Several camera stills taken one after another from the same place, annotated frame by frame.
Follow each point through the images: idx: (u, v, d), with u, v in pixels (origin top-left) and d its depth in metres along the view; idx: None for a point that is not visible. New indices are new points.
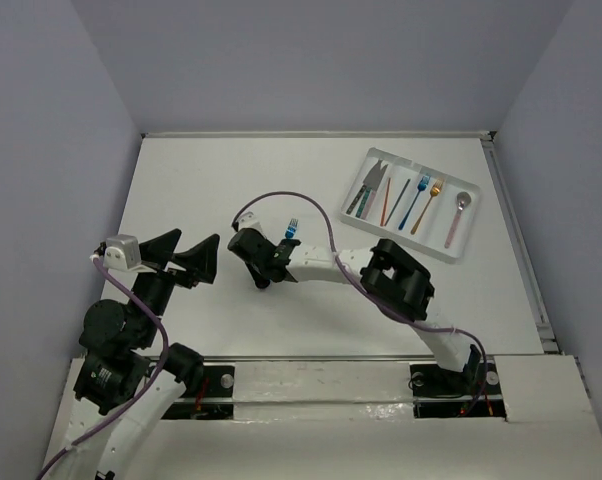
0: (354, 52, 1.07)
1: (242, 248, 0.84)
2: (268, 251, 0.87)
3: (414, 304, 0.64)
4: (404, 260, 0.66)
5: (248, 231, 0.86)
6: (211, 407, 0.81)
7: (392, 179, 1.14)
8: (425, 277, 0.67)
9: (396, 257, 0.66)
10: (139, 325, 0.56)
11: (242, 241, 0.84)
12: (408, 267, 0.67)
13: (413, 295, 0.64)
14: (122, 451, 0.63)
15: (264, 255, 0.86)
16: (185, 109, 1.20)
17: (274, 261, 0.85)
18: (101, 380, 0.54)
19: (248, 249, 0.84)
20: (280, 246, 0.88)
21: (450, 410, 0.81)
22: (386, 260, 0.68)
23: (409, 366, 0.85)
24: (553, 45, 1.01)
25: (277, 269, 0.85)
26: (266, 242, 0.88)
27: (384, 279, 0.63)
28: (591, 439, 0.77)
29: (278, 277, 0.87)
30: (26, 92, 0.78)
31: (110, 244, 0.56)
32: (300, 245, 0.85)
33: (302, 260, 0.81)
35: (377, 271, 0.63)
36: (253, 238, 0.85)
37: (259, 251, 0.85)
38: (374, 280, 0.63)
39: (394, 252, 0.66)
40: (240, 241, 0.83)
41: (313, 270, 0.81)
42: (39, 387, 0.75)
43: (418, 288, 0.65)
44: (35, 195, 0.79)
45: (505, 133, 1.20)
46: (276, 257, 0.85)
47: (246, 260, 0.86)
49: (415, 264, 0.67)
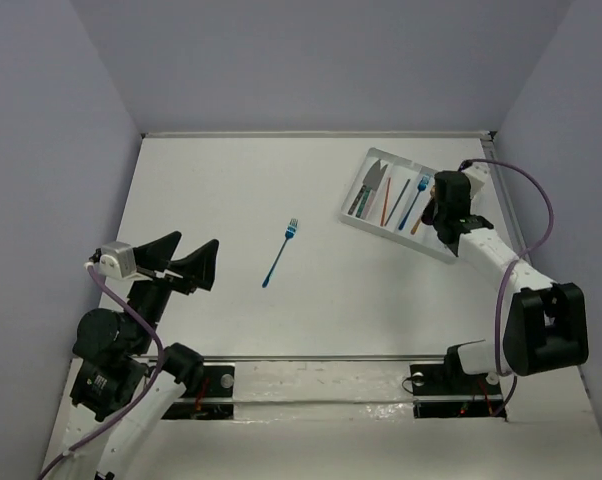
0: (354, 52, 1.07)
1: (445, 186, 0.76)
2: (461, 212, 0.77)
3: (539, 361, 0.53)
4: (575, 322, 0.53)
5: (468, 181, 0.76)
6: (211, 407, 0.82)
7: (392, 179, 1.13)
8: (575, 356, 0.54)
9: (571, 313, 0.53)
10: (133, 332, 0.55)
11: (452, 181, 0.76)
12: (569, 330, 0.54)
13: (547, 353, 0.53)
14: (121, 452, 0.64)
15: (452, 208, 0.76)
16: (184, 110, 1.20)
17: (456, 223, 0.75)
18: (97, 386, 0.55)
19: (448, 191, 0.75)
20: (474, 218, 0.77)
21: (450, 410, 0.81)
22: (558, 305, 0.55)
23: (409, 365, 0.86)
24: (555, 42, 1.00)
25: (450, 230, 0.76)
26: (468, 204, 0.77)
27: (539, 314, 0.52)
28: (592, 440, 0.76)
29: (446, 239, 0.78)
30: (25, 96, 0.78)
31: (105, 252, 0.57)
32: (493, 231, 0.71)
33: (477, 239, 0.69)
35: (537, 302, 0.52)
36: (461, 186, 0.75)
37: (454, 204, 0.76)
38: (528, 304, 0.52)
39: (573, 306, 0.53)
40: (449, 180, 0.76)
41: (479, 256, 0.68)
42: (40, 388, 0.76)
43: (556, 354, 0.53)
44: (35, 198, 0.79)
45: (506, 133, 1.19)
46: (462, 222, 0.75)
47: (441, 200, 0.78)
49: (581, 339, 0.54)
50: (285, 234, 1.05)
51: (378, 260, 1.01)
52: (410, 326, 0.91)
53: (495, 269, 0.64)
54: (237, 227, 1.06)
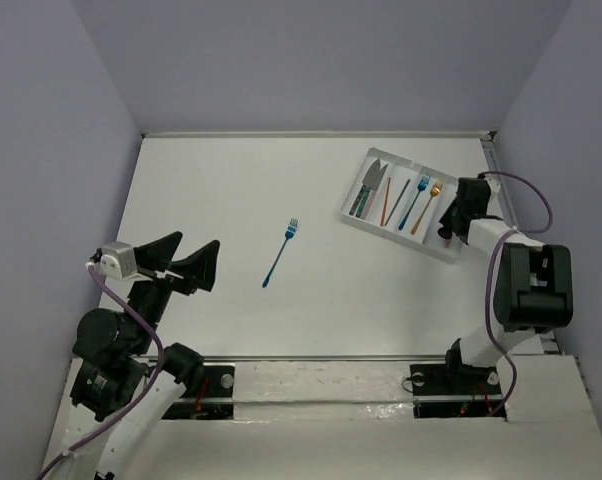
0: (354, 52, 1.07)
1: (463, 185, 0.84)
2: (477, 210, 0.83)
3: (520, 303, 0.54)
4: (560, 276, 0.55)
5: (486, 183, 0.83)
6: (211, 407, 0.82)
7: (392, 179, 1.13)
8: (561, 310, 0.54)
9: (556, 267, 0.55)
10: (132, 333, 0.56)
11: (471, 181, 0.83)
12: (555, 284, 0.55)
13: (530, 300, 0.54)
14: (121, 451, 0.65)
15: (468, 204, 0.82)
16: (184, 110, 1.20)
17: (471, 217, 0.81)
18: (97, 387, 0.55)
19: (465, 189, 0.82)
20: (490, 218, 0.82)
21: (450, 410, 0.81)
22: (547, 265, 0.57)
23: (409, 365, 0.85)
24: (555, 43, 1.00)
25: (462, 223, 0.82)
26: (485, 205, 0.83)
27: (523, 260, 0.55)
28: (591, 440, 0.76)
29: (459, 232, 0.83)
30: (25, 97, 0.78)
31: (106, 252, 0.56)
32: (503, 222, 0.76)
33: (484, 223, 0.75)
35: (522, 249, 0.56)
36: (479, 186, 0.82)
37: (469, 201, 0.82)
38: (514, 250, 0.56)
39: (558, 261, 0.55)
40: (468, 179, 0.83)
41: (484, 235, 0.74)
42: (40, 387, 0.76)
43: (539, 304, 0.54)
44: (35, 199, 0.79)
45: (506, 133, 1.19)
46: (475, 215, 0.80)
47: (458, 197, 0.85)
49: (568, 294, 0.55)
50: (285, 233, 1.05)
51: (378, 260, 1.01)
52: (409, 326, 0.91)
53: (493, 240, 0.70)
54: (237, 227, 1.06)
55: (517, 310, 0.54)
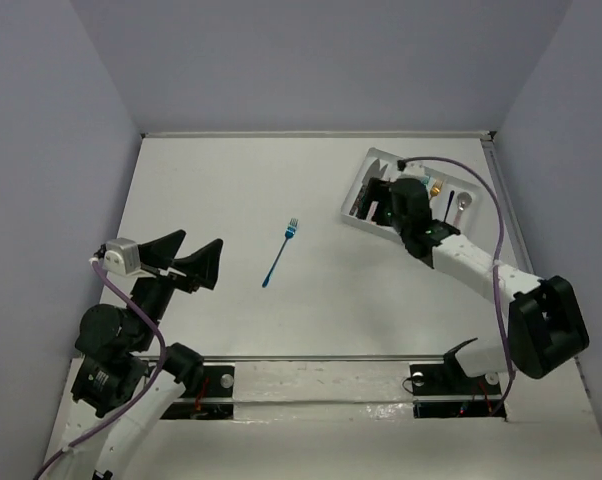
0: (354, 53, 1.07)
1: (404, 199, 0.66)
2: (426, 221, 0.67)
3: (550, 360, 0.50)
4: (571, 313, 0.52)
5: (423, 186, 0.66)
6: (211, 407, 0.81)
7: (392, 178, 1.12)
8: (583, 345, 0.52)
9: (565, 305, 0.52)
10: (135, 329, 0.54)
11: (409, 193, 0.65)
12: (568, 320, 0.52)
13: (555, 351, 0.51)
14: (120, 450, 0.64)
15: (415, 221, 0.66)
16: (184, 110, 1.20)
17: (424, 237, 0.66)
18: (98, 383, 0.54)
19: (407, 204, 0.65)
20: (440, 224, 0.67)
21: (450, 410, 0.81)
22: (548, 299, 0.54)
23: (408, 365, 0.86)
24: (553, 44, 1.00)
25: (418, 244, 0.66)
26: (429, 210, 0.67)
27: (538, 316, 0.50)
28: (591, 440, 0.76)
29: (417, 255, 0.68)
30: (26, 95, 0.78)
31: (110, 247, 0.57)
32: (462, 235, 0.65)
33: (453, 252, 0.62)
35: (532, 300, 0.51)
36: (422, 198, 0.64)
37: (417, 217, 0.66)
38: (526, 309, 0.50)
39: (566, 298, 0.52)
40: (408, 191, 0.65)
41: (462, 268, 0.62)
42: (40, 387, 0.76)
43: (564, 349, 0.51)
44: (35, 197, 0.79)
45: (505, 134, 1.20)
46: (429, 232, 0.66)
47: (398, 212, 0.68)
49: (578, 322, 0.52)
50: (285, 234, 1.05)
51: (378, 260, 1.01)
52: (409, 326, 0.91)
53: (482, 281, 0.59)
54: (237, 227, 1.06)
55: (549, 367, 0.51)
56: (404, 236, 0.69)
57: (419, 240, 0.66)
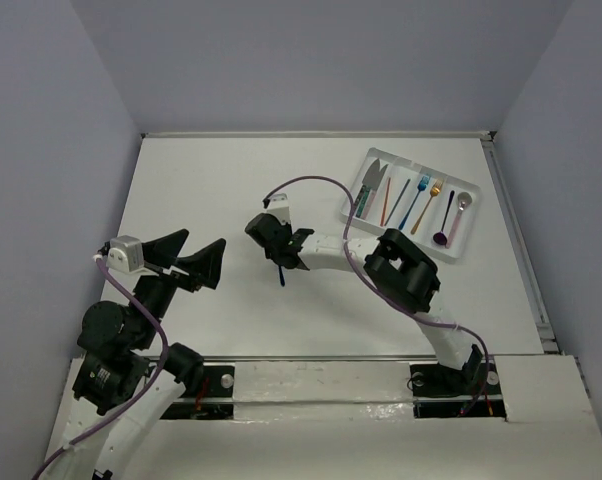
0: (354, 53, 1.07)
1: (258, 232, 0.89)
2: (283, 239, 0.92)
3: (416, 291, 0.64)
4: (409, 250, 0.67)
5: (267, 218, 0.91)
6: (211, 407, 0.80)
7: (392, 179, 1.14)
8: (431, 271, 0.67)
9: (402, 248, 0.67)
10: (137, 327, 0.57)
11: (259, 227, 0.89)
12: (412, 257, 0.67)
13: (414, 286, 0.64)
14: (120, 450, 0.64)
15: (276, 241, 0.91)
16: (185, 110, 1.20)
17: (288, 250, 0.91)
18: (100, 380, 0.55)
19: (263, 234, 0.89)
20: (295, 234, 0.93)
21: (451, 410, 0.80)
22: (392, 248, 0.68)
23: (409, 366, 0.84)
24: (553, 44, 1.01)
25: (288, 257, 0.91)
26: (282, 230, 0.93)
27: (388, 264, 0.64)
28: (592, 440, 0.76)
29: (291, 264, 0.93)
30: (26, 94, 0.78)
31: (114, 245, 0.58)
32: (313, 235, 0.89)
33: (315, 249, 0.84)
35: (381, 257, 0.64)
36: (270, 226, 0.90)
37: (274, 239, 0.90)
38: (377, 265, 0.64)
39: (400, 243, 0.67)
40: (257, 227, 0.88)
41: (327, 257, 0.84)
42: (40, 386, 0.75)
43: (422, 280, 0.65)
44: (36, 196, 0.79)
45: (505, 133, 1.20)
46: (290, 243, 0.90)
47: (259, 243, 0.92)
49: (422, 256, 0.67)
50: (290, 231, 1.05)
51: None
52: (409, 325, 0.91)
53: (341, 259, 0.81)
54: (237, 227, 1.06)
55: (419, 298, 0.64)
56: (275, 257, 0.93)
57: (288, 253, 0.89)
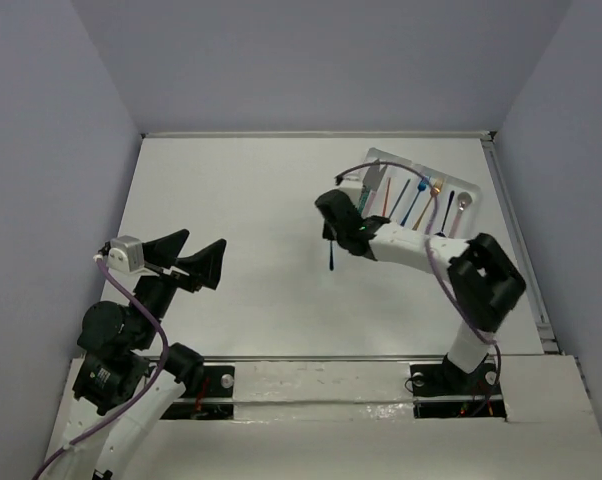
0: (354, 53, 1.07)
1: (328, 206, 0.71)
2: (354, 222, 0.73)
3: (500, 309, 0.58)
4: (500, 262, 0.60)
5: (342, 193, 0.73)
6: (212, 407, 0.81)
7: (392, 179, 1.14)
8: (519, 288, 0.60)
9: (493, 257, 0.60)
10: (137, 327, 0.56)
11: (332, 200, 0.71)
12: (502, 270, 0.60)
13: (498, 301, 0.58)
14: (121, 450, 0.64)
15: (347, 222, 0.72)
16: (185, 110, 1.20)
17: (358, 234, 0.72)
18: (100, 380, 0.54)
19: (335, 210, 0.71)
20: (369, 220, 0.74)
21: (451, 410, 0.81)
22: (481, 256, 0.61)
23: (408, 366, 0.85)
24: (553, 44, 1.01)
25: (354, 243, 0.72)
26: (356, 212, 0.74)
27: (476, 273, 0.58)
28: (592, 440, 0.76)
29: (356, 253, 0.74)
30: (26, 94, 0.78)
31: (114, 245, 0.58)
32: (389, 223, 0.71)
33: (388, 239, 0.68)
35: (469, 263, 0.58)
36: (341, 201, 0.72)
37: (345, 218, 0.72)
38: (466, 271, 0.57)
39: (492, 250, 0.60)
40: (330, 199, 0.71)
41: (399, 253, 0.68)
42: (40, 386, 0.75)
43: (507, 297, 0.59)
44: (36, 196, 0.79)
45: (505, 134, 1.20)
46: (363, 228, 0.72)
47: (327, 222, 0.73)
49: (511, 269, 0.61)
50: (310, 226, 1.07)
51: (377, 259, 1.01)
52: (409, 325, 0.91)
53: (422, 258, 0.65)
54: (237, 226, 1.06)
55: (500, 315, 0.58)
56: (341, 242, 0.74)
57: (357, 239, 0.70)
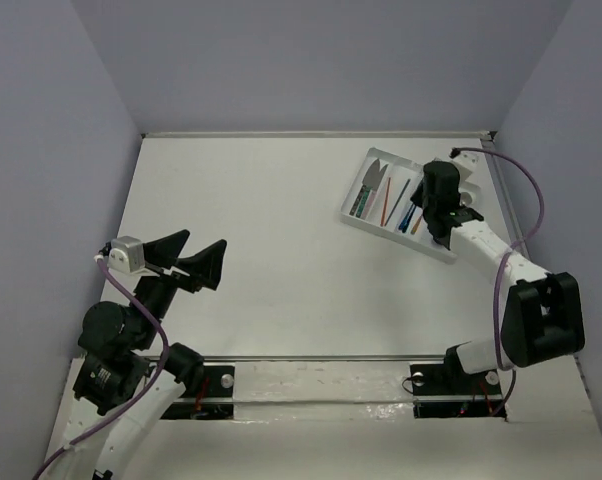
0: (354, 53, 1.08)
1: (434, 179, 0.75)
2: (451, 205, 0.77)
3: (538, 351, 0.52)
4: (570, 312, 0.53)
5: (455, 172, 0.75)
6: (211, 408, 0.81)
7: (392, 179, 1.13)
8: (573, 344, 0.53)
9: (565, 303, 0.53)
10: (138, 328, 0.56)
11: (440, 174, 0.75)
12: (566, 319, 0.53)
13: (541, 342, 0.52)
14: (120, 450, 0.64)
15: (443, 201, 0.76)
16: (185, 110, 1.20)
17: (445, 218, 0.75)
18: (100, 380, 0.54)
19: (439, 186, 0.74)
20: (465, 211, 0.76)
21: (451, 410, 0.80)
22: (553, 295, 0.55)
23: (408, 366, 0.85)
24: (553, 44, 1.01)
25: (438, 222, 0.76)
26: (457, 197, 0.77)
27: (535, 304, 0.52)
28: (592, 440, 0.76)
29: (435, 233, 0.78)
30: (26, 95, 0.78)
31: (115, 245, 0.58)
32: (482, 224, 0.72)
33: (470, 235, 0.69)
35: (534, 292, 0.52)
36: (447, 182, 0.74)
37: (442, 197, 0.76)
38: (526, 294, 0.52)
39: (568, 298, 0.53)
40: (436, 172, 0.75)
41: (473, 249, 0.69)
42: (40, 387, 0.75)
43: (553, 345, 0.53)
44: (36, 197, 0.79)
45: (505, 134, 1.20)
46: (452, 214, 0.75)
47: (427, 192, 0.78)
49: (577, 324, 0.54)
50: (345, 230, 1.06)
51: (378, 259, 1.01)
52: (410, 325, 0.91)
53: (489, 263, 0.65)
54: (238, 227, 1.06)
55: (535, 358, 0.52)
56: (429, 214, 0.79)
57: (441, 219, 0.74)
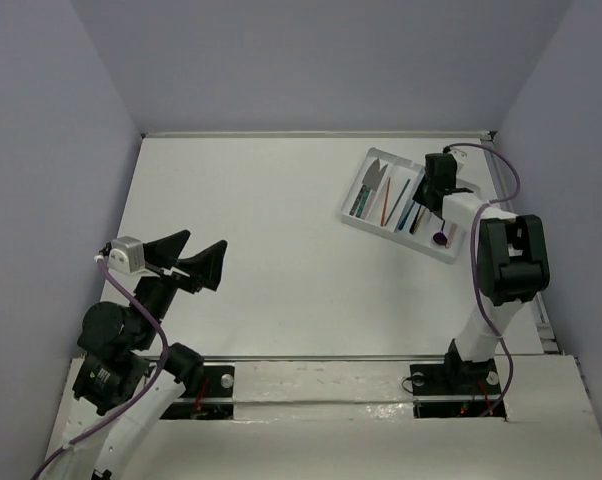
0: (354, 53, 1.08)
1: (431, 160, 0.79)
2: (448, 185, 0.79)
3: (505, 278, 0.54)
4: (536, 245, 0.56)
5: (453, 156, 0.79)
6: (211, 407, 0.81)
7: (392, 179, 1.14)
8: (540, 276, 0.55)
9: (531, 237, 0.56)
10: (137, 328, 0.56)
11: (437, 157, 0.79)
12: (531, 253, 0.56)
13: (511, 271, 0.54)
14: (120, 451, 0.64)
15: (439, 180, 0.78)
16: (185, 110, 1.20)
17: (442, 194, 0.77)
18: (100, 381, 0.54)
19: (433, 166, 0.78)
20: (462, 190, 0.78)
21: (450, 410, 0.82)
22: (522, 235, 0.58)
23: (409, 365, 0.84)
24: (553, 44, 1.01)
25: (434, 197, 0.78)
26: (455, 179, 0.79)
27: (502, 235, 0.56)
28: (592, 440, 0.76)
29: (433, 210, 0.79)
30: (26, 95, 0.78)
31: (116, 245, 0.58)
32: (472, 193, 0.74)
33: (457, 198, 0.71)
35: (500, 222, 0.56)
36: (445, 162, 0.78)
37: (438, 177, 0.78)
38: (493, 225, 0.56)
39: (533, 232, 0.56)
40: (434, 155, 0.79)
41: (459, 211, 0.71)
42: (40, 387, 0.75)
43: (521, 275, 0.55)
44: (36, 197, 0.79)
45: (505, 134, 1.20)
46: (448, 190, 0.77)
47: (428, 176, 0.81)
49: (544, 258, 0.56)
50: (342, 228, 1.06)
51: (376, 258, 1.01)
52: (409, 325, 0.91)
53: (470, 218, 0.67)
54: (238, 226, 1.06)
55: (502, 285, 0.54)
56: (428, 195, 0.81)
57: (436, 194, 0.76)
